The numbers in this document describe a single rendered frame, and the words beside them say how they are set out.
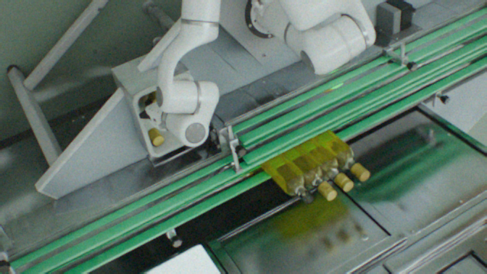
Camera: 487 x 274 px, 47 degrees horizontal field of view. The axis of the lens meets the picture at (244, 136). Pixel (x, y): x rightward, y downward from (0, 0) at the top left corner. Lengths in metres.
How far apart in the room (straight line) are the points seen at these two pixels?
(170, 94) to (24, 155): 1.10
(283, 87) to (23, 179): 1.00
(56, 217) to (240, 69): 0.67
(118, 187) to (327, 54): 0.72
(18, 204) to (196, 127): 0.94
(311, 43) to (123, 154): 0.68
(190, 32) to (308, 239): 0.71
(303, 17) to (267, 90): 0.48
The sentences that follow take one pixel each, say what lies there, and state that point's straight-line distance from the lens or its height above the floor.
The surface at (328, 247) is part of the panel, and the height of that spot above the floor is 1.22.
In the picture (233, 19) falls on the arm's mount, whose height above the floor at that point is 0.86.
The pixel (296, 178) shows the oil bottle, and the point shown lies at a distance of 1.57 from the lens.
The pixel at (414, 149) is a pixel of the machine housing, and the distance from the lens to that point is 1.94.
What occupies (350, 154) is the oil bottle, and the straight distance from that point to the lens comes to 1.64.
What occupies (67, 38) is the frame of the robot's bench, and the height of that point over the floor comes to 0.20.
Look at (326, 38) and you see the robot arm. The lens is 1.27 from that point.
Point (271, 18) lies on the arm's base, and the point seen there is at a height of 0.94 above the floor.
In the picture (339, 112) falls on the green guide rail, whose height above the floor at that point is 0.95.
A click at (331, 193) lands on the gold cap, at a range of 1.55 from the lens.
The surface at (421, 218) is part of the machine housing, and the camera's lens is 1.73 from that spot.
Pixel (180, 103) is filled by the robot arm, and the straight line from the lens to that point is 1.25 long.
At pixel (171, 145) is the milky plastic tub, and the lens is 1.60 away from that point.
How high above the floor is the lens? 2.03
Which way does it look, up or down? 44 degrees down
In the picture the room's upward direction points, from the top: 136 degrees clockwise
